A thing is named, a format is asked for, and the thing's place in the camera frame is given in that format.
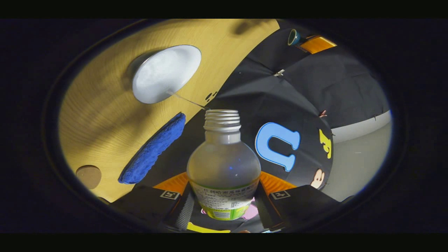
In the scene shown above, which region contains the black backdrop cloth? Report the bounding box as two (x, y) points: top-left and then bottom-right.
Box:
(133, 19), (391, 233)

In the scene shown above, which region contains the blue folded towel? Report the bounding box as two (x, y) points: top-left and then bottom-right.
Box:
(118, 112), (187, 185)

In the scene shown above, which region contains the silver green-label water bottle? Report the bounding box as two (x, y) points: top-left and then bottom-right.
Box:
(187, 109), (261, 221)

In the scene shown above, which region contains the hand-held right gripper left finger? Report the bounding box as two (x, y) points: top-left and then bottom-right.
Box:
(112, 171), (196, 232)

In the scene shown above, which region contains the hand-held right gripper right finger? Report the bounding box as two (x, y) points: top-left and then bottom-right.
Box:
(254, 171), (342, 232)

